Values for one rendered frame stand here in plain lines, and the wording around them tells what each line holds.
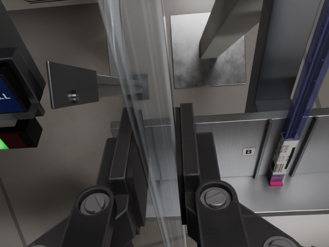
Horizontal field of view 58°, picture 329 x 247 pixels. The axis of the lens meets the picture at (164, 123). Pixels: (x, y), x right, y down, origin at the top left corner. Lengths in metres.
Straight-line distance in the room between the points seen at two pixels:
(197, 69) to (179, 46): 0.10
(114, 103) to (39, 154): 0.35
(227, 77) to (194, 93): 0.13
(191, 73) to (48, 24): 0.53
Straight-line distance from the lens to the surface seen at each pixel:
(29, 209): 1.30
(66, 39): 1.15
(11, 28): 0.37
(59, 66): 0.36
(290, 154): 0.32
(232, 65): 1.07
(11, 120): 0.39
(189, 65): 1.06
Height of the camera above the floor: 1.06
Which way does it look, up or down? 82 degrees down
